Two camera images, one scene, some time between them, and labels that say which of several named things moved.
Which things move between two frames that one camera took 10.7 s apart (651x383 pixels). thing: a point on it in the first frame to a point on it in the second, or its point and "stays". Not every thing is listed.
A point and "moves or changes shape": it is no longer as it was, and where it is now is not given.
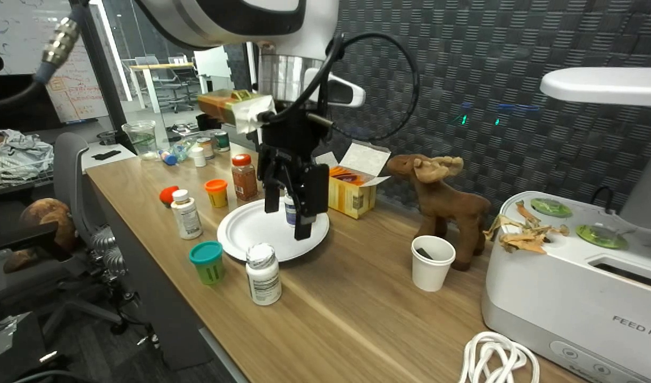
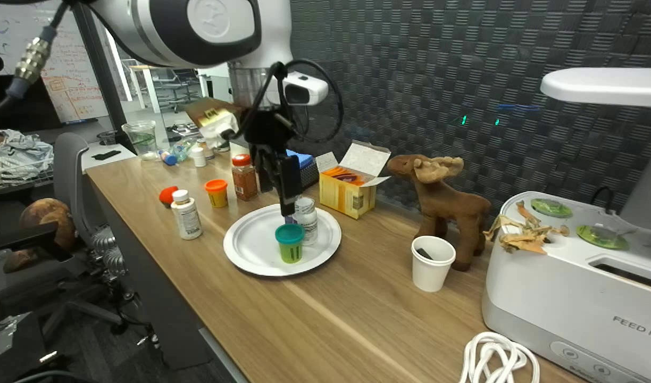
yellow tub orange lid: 219,193 stays
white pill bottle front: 187,216 stays
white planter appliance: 575,280 stays
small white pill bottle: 265,277 moves or changes shape
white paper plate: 247,224 moves or changes shape
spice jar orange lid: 243,178 stays
